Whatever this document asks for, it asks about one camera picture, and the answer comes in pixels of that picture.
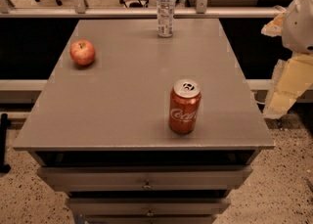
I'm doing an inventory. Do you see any red coke can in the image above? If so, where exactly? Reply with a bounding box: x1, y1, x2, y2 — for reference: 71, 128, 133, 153
169, 78, 201, 134

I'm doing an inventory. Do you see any grey drawer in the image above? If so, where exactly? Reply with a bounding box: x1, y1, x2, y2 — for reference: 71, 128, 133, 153
38, 165, 252, 192
67, 198, 230, 217

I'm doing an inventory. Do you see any top grey drawer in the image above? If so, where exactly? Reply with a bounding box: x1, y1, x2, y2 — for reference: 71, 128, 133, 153
38, 165, 252, 192

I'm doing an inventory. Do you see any red apple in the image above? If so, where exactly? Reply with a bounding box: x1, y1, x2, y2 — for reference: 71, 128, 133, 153
69, 39, 96, 66

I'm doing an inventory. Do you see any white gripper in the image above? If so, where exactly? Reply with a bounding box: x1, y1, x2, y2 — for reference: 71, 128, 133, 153
261, 0, 313, 119

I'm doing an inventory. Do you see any black stand leg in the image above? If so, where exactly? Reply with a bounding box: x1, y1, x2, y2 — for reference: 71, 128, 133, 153
0, 113, 11, 174

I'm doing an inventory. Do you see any clear plastic water bottle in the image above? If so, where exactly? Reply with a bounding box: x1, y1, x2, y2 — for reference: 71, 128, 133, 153
156, 0, 175, 37

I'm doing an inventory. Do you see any grey drawer cabinet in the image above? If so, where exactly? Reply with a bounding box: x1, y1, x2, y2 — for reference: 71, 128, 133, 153
14, 19, 274, 224

